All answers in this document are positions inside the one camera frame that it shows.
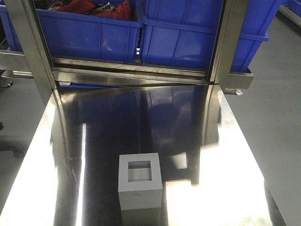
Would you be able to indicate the blue bin with shoes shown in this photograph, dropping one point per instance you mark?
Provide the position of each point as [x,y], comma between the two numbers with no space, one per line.
[83,36]

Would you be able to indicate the blue bin far left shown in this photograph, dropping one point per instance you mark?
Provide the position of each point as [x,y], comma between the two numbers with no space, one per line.
[12,38]

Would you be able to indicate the gray hollow square base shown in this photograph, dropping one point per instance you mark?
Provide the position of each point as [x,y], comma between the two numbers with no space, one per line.
[140,181]

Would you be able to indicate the stainless steel rack frame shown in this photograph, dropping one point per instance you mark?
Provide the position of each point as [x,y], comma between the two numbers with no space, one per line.
[36,62]

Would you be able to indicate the red sneakers in bin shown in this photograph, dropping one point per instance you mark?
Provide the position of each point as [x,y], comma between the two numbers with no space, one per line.
[88,7]

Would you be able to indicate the blue bin behind table right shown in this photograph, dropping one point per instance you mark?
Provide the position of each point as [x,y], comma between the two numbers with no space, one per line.
[182,32]

